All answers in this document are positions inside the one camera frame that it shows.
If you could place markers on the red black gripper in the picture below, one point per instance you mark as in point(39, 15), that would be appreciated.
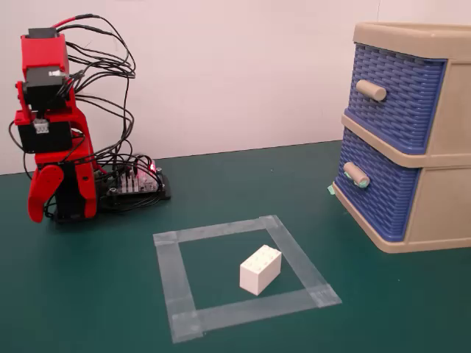
point(44, 136)

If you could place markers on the white toy brick cube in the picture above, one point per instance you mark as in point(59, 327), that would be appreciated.
point(259, 272)

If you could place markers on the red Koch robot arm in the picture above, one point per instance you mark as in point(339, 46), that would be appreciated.
point(44, 51)

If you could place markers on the controller board on black plate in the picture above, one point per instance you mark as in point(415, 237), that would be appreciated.
point(136, 184)

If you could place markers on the clear tape strip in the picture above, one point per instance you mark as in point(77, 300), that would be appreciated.
point(176, 279)
point(257, 307)
point(298, 261)
point(217, 228)

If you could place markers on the green tape scrap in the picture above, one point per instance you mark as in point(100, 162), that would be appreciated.
point(331, 189)

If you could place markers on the beige plastic drawer cabinet frame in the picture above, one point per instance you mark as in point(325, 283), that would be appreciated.
point(441, 206)

